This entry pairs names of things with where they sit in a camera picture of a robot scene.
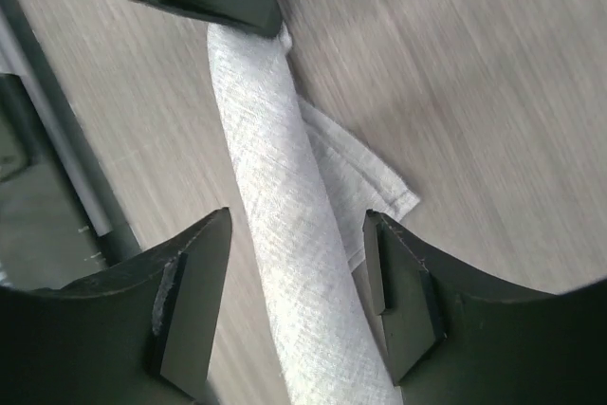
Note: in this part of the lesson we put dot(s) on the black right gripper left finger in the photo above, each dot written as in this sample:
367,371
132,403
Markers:
139,332

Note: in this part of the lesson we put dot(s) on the grey cloth napkin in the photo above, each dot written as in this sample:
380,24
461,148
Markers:
306,184

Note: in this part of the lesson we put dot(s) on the aluminium front rail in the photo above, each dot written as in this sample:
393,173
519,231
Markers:
23,57

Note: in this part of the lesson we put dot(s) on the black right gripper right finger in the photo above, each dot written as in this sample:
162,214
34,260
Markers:
457,335

